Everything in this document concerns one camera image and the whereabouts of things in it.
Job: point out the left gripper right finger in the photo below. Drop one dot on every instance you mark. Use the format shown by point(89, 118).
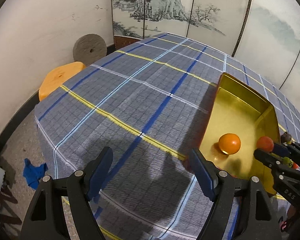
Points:
point(244, 202)

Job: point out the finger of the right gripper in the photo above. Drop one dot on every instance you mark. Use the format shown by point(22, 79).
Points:
point(282, 150)
point(269, 160)

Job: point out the red orange tomato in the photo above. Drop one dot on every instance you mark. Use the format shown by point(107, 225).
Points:
point(265, 143)

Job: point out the smooth orange persimmon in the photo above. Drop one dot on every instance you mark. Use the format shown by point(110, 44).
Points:
point(229, 143)

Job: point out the red gold toffee tin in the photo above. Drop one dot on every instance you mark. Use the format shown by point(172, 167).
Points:
point(238, 109)

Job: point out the green tomato back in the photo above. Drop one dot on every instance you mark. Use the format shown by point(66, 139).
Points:
point(287, 161)

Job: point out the small red tomato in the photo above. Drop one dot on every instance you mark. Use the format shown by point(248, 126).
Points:
point(295, 166)

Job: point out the right hand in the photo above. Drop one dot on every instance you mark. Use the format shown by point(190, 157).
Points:
point(291, 225)

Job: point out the dark passion fruit back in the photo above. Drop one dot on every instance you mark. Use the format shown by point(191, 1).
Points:
point(286, 138)

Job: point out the blue cloth on floor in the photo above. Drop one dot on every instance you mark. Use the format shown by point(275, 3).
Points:
point(33, 174)

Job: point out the painted folding screen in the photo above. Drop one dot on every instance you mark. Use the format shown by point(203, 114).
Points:
point(262, 34)

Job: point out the plaid blue tablecloth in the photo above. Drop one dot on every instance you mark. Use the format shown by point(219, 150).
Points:
point(148, 102)

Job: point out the orange wooden stool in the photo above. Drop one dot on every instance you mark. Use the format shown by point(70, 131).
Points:
point(56, 77)

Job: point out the grey millstone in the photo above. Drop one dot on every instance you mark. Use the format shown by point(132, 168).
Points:
point(89, 48)

